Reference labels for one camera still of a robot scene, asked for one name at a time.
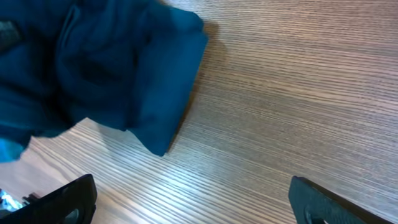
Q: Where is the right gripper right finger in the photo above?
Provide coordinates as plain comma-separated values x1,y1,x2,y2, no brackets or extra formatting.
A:
289,176,392,224

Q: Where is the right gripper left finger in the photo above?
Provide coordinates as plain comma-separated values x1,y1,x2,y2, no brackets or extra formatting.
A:
1,174,97,224

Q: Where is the blue t-shirt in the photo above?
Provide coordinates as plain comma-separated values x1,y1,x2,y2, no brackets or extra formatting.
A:
1,0,208,162

